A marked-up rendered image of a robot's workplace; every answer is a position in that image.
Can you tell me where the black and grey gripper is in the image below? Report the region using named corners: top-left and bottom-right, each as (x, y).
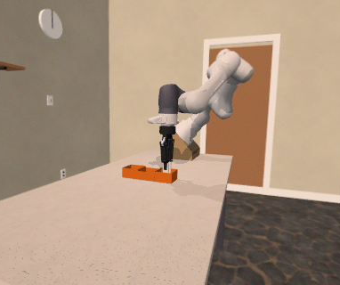
top-left (159, 126), bottom-right (176, 174)

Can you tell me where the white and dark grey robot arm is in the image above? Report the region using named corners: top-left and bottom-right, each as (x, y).
top-left (148, 49), bottom-right (254, 145)

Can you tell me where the orange three-compartment bin rack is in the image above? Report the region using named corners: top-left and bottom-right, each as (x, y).
top-left (122, 165), bottom-right (177, 183)

